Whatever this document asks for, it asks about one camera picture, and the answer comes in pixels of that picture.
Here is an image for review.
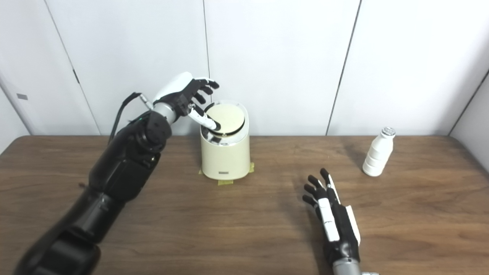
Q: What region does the small white plastic bottle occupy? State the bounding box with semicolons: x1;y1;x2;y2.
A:
362;127;396;177

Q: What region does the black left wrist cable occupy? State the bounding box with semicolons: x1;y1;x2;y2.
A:
108;92;154;145

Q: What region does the round cream bin lid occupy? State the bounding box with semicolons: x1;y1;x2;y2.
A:
205;103;245;135

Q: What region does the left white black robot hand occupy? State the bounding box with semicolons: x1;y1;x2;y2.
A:
153;71;221;132

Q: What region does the cream-colored bin body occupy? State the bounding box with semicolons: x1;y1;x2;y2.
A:
200;100;251;180

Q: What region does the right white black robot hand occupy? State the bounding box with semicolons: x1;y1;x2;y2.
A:
302;168;361;265

